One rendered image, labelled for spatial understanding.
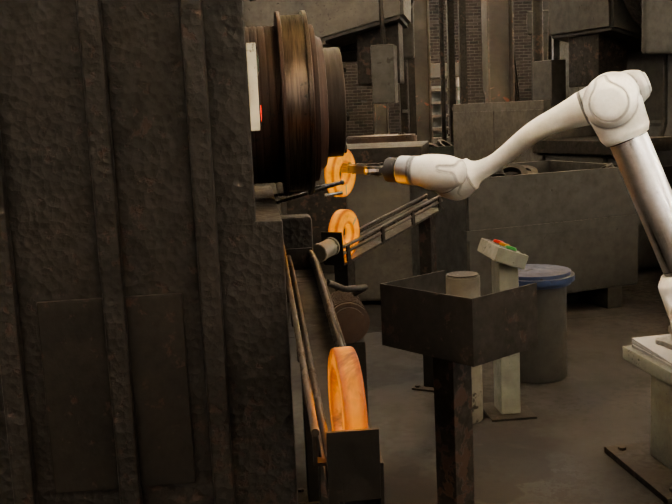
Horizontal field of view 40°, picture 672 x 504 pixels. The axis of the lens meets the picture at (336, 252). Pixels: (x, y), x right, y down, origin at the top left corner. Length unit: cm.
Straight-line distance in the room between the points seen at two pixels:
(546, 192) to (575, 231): 27
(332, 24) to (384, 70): 45
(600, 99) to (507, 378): 123
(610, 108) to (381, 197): 280
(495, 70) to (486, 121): 460
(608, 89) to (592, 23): 350
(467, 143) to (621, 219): 224
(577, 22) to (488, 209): 184
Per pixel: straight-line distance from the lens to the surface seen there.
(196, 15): 190
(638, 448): 303
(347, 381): 130
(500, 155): 279
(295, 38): 224
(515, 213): 460
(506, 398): 330
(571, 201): 477
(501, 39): 1133
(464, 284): 311
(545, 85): 628
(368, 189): 505
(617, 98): 240
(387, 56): 482
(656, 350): 279
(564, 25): 608
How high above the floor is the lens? 109
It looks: 9 degrees down
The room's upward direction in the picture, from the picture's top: 3 degrees counter-clockwise
